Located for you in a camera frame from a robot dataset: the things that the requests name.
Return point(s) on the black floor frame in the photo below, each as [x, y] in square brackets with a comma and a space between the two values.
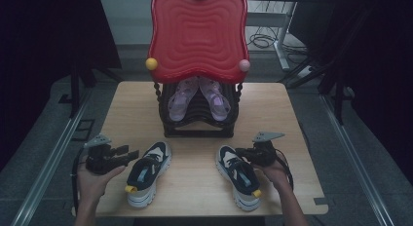
[83, 130]

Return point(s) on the person's left hand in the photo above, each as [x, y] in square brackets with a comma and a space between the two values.
[91, 187]

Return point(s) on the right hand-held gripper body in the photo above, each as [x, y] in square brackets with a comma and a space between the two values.
[263, 153]

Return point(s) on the purple sandal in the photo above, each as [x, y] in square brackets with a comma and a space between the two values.
[216, 101]
[181, 101]

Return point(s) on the metal floor rail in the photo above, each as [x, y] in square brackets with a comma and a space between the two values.
[354, 161]
[48, 167]

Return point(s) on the black tripod stand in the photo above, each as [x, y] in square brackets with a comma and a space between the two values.
[75, 86]
[337, 86]

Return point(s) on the person's right hand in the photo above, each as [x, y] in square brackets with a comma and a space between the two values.
[274, 174]

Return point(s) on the navy and white sneaker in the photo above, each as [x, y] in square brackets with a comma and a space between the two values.
[147, 174]
[240, 180]

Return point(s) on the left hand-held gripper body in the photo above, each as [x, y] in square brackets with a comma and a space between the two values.
[99, 159]

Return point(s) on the red and black shoe rack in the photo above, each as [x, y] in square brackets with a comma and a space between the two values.
[198, 34]

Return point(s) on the white power strip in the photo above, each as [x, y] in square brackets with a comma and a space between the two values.
[306, 71]

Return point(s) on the white desk frame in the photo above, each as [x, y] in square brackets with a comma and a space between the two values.
[282, 41]

